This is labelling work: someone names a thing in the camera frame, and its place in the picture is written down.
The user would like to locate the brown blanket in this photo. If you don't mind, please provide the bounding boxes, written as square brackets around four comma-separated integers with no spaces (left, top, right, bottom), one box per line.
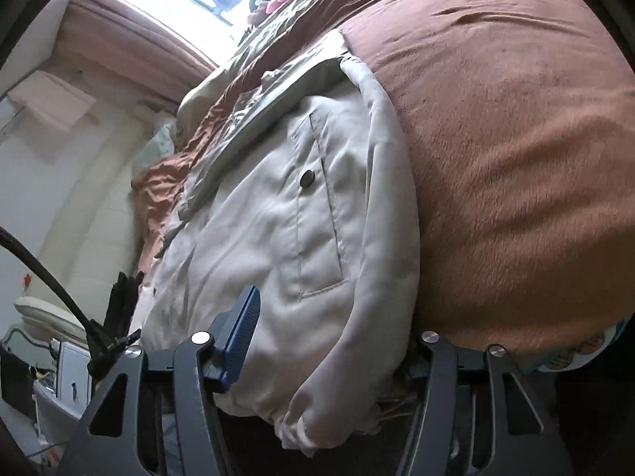
[131,0,635,358]

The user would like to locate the pink curtain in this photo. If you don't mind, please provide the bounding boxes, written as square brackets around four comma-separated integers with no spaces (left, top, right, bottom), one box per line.
[54,0,221,105]

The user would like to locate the light green pillow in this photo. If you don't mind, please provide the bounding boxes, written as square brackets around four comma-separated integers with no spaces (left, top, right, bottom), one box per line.
[141,121,179,169]

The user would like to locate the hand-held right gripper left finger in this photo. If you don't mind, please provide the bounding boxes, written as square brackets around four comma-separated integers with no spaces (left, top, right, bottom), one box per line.
[69,285,261,476]

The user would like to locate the beige jacket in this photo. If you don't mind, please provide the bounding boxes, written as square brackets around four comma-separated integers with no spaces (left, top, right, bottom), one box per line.
[141,30,422,459]

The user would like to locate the white bedside cabinet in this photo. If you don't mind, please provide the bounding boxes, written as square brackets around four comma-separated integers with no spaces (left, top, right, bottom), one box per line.
[0,337,95,457]

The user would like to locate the black folded clothes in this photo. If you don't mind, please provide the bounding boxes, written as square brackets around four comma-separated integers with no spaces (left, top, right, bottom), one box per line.
[104,270,144,343]

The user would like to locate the cream padded headboard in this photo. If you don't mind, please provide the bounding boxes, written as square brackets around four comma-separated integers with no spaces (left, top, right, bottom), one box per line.
[15,124,160,343]

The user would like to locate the black cable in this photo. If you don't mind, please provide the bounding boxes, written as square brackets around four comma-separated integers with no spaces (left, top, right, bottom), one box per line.
[0,225,144,378]

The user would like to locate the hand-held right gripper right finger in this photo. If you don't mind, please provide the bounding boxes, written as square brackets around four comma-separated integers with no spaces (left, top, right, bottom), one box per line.
[397,330,556,476]

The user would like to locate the cream hanging cloth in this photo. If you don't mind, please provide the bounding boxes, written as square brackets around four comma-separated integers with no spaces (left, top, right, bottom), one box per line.
[7,70,97,132]

